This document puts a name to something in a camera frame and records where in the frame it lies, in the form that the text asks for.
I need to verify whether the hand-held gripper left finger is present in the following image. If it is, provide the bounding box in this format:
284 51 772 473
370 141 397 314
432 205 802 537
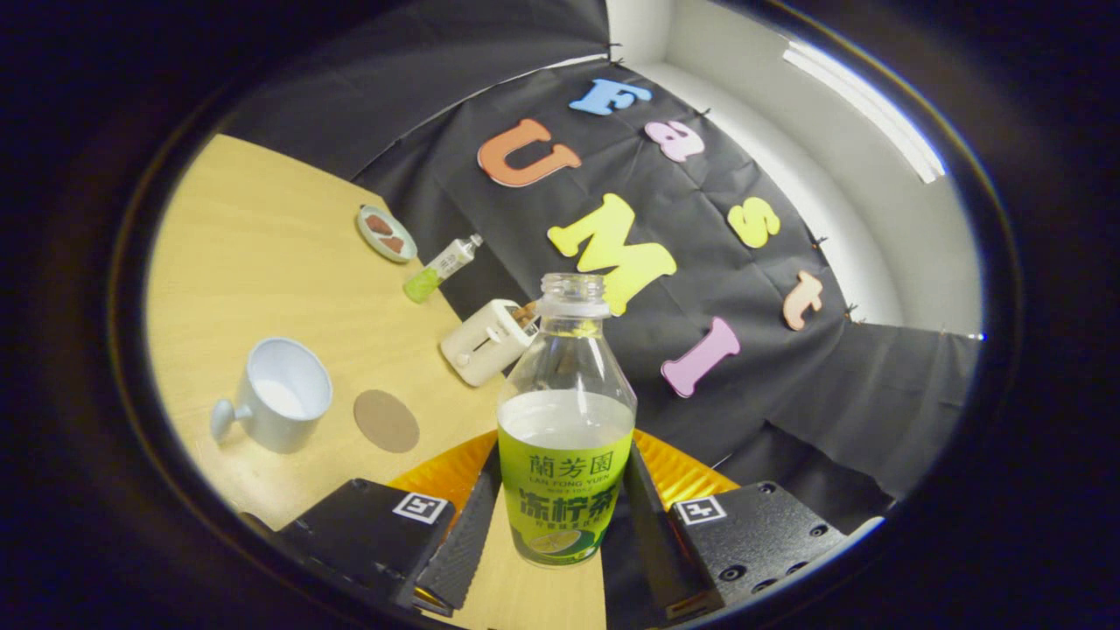
280 429 504 618

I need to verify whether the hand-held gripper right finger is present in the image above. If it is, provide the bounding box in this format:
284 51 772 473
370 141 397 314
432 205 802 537
617 429 851 624

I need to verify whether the green label juice bottle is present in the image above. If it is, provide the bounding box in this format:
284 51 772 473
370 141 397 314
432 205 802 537
496 272 638 568

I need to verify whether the round brown coaster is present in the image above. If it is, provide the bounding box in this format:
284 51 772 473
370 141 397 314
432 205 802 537
353 389 421 454

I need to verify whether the pale blue cup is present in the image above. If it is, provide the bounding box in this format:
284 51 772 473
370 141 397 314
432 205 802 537
210 337 334 455

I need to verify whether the small white capped green bottle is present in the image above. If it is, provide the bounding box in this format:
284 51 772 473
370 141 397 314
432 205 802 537
402 234 485 305

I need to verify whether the cream toaster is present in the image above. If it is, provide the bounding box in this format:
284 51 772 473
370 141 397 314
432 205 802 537
439 298 541 388

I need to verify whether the pale green plate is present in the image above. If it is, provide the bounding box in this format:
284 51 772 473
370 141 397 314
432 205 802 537
357 204 418 263

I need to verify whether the wooden table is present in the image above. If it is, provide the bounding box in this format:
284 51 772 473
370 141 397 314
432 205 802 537
144 133 609 630

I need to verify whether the long ceiling light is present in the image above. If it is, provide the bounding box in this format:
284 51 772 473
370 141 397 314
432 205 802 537
781 39 948 185

